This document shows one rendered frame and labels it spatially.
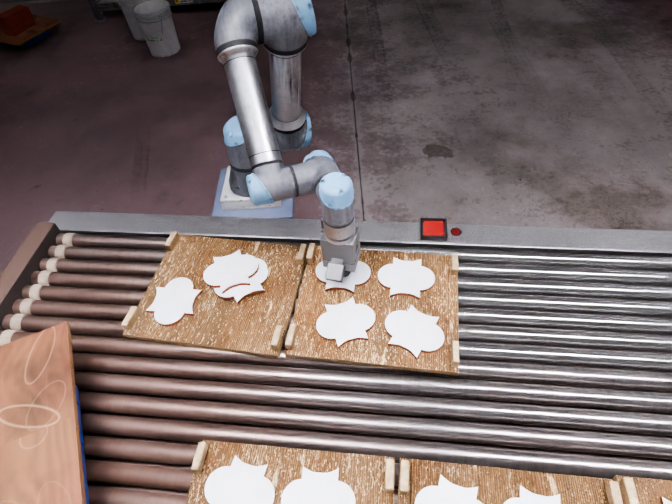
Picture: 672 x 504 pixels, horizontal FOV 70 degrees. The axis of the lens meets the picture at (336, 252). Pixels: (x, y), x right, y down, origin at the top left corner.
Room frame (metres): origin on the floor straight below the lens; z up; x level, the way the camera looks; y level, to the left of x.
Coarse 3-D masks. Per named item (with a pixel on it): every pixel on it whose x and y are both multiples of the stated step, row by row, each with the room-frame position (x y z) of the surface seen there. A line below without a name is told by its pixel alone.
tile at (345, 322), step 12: (348, 300) 0.71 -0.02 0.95; (336, 312) 0.67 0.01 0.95; (348, 312) 0.67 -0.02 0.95; (360, 312) 0.67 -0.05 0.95; (372, 312) 0.66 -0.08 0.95; (324, 324) 0.64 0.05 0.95; (336, 324) 0.64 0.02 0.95; (348, 324) 0.64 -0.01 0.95; (360, 324) 0.63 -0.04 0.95; (372, 324) 0.63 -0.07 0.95; (324, 336) 0.61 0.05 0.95; (336, 336) 0.61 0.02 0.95; (348, 336) 0.60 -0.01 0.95; (360, 336) 0.60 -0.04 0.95
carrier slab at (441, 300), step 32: (320, 256) 0.87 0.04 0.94; (384, 256) 0.85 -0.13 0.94; (416, 256) 0.84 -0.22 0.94; (448, 256) 0.83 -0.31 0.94; (320, 288) 0.76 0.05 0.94; (384, 288) 0.74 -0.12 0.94; (448, 288) 0.72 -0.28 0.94; (384, 320) 0.65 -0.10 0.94; (448, 320) 0.63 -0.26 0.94; (288, 352) 0.58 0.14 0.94; (320, 352) 0.57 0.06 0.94; (352, 352) 0.57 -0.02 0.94; (384, 352) 0.56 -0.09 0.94; (448, 352) 0.54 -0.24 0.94
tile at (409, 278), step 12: (396, 264) 0.81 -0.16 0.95; (408, 264) 0.81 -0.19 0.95; (420, 264) 0.80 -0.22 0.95; (384, 276) 0.77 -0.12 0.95; (396, 276) 0.77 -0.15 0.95; (408, 276) 0.77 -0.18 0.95; (420, 276) 0.76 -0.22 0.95; (432, 276) 0.76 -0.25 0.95; (396, 288) 0.73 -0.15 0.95; (408, 288) 0.73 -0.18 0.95; (420, 288) 0.72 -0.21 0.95
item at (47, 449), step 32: (0, 352) 0.59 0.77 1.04; (32, 352) 0.58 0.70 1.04; (64, 352) 0.58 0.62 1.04; (0, 384) 0.51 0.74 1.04; (32, 384) 0.50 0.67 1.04; (64, 384) 0.50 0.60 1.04; (0, 416) 0.44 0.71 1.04; (32, 416) 0.43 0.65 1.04; (64, 416) 0.42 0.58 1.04; (0, 448) 0.37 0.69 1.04; (32, 448) 0.37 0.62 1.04; (64, 448) 0.36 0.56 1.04; (0, 480) 0.31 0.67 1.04; (32, 480) 0.30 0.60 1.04; (64, 480) 0.30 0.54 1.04
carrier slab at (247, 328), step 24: (192, 240) 0.98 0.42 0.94; (216, 240) 0.97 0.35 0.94; (240, 240) 0.96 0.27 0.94; (168, 264) 0.90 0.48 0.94; (192, 264) 0.89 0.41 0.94; (288, 264) 0.86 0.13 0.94; (264, 288) 0.78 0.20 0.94; (288, 288) 0.77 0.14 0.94; (144, 312) 0.74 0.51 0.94; (216, 312) 0.72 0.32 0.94; (240, 312) 0.71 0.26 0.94; (264, 312) 0.70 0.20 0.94; (288, 312) 0.70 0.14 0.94; (144, 336) 0.66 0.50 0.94; (168, 336) 0.66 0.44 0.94; (192, 336) 0.65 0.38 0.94; (216, 336) 0.64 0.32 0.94; (240, 336) 0.64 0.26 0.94; (264, 336) 0.63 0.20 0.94
